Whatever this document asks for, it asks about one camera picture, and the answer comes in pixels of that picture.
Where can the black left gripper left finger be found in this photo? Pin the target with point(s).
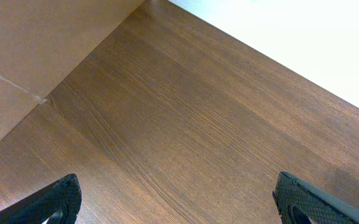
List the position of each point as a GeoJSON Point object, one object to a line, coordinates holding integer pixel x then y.
{"type": "Point", "coordinates": [58, 203]}

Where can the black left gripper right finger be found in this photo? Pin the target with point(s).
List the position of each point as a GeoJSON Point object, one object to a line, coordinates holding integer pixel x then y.
{"type": "Point", "coordinates": [300, 202]}

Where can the brown side partition panel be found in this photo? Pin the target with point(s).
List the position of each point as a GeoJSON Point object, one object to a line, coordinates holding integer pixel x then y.
{"type": "Point", "coordinates": [42, 41]}

